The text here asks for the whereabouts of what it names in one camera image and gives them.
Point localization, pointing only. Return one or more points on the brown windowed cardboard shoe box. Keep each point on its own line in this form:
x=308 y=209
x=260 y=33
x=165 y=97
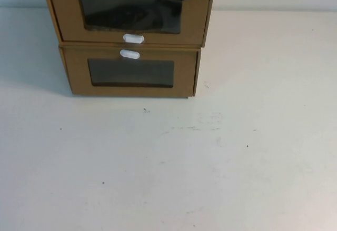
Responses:
x=131 y=89
x=65 y=10

